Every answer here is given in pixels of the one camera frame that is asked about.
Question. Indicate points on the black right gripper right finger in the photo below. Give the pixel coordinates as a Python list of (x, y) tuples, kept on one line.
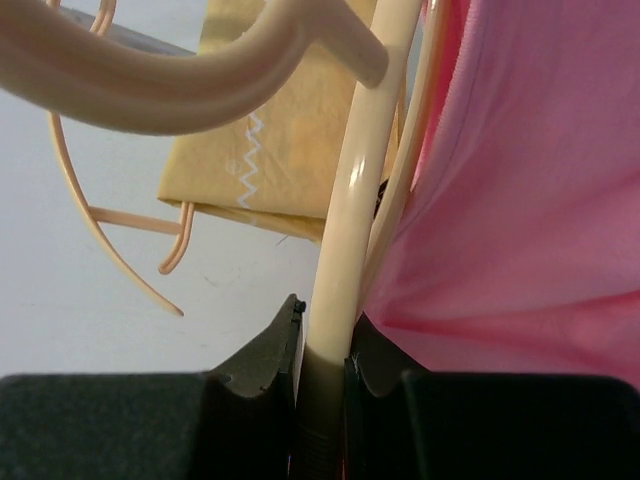
[(403, 421)]

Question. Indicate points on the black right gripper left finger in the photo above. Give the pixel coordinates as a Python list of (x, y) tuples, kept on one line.
[(232, 422)]

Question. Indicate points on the pink t shirt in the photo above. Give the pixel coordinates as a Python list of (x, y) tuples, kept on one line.
[(519, 246)]

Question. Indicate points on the beige hanger for pink shirt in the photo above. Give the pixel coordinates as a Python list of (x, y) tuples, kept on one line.
[(49, 61)]

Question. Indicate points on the beige hanger with yellow cloth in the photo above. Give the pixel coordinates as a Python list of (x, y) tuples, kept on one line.
[(94, 217)]

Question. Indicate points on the yellow folded cloth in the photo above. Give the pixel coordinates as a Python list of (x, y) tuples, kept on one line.
[(274, 168)]

